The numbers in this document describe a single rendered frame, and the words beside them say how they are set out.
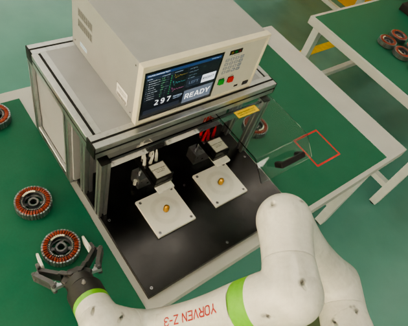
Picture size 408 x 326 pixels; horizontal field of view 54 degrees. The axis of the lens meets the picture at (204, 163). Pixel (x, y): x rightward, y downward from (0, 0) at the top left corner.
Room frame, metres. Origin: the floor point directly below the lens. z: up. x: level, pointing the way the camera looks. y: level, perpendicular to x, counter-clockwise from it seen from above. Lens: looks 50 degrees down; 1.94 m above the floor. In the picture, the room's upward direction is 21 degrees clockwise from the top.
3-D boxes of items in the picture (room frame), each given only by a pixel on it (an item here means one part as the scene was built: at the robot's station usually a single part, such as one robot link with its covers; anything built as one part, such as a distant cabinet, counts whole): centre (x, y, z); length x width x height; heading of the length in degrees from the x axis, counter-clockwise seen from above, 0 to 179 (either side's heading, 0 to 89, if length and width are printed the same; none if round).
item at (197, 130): (0.87, 0.07, 1.03); 0.62 x 0.01 x 0.03; 143
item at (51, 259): (0.46, 0.31, 0.77); 0.11 x 0.11 x 0.04
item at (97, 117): (1.00, 0.25, 1.09); 0.68 x 0.44 x 0.05; 143
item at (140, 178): (0.80, 0.18, 0.80); 0.08 x 0.05 x 0.06; 143
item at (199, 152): (0.99, 0.03, 0.80); 0.08 x 0.05 x 0.06; 143
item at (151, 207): (0.71, 0.06, 0.78); 0.15 x 0.15 x 0.01; 53
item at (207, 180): (0.91, -0.08, 0.78); 0.15 x 0.15 x 0.01; 53
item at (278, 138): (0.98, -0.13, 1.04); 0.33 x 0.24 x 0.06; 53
